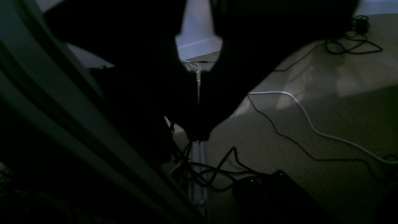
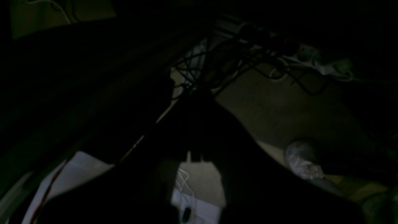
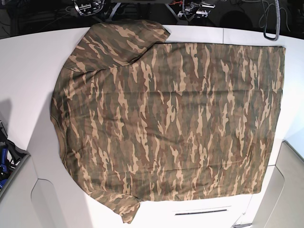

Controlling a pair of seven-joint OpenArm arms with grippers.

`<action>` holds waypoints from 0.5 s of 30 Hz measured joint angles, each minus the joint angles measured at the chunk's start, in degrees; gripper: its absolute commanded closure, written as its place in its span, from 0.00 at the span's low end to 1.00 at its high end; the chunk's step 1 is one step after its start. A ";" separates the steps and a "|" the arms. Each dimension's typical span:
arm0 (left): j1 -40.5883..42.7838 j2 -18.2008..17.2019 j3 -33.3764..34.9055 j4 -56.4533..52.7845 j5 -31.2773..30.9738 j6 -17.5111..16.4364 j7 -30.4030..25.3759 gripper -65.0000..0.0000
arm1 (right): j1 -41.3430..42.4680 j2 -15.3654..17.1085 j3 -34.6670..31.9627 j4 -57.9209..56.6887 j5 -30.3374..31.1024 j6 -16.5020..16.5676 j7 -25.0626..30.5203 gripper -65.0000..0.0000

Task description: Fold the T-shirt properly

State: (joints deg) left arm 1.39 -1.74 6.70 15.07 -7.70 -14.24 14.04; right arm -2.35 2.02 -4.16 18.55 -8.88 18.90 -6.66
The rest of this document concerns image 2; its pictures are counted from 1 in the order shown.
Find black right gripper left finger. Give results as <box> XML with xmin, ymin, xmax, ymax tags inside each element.
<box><xmin>37</xmin><ymin>96</ymin><xmax>193</xmax><ymax>224</ymax></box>

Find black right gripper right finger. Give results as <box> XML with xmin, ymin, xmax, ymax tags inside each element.
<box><xmin>199</xmin><ymin>96</ymin><xmax>364</xmax><ymax>224</ymax></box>

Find grey shoe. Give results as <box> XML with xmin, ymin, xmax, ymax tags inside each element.
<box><xmin>283</xmin><ymin>139</ymin><xmax>325</xmax><ymax>180</ymax></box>

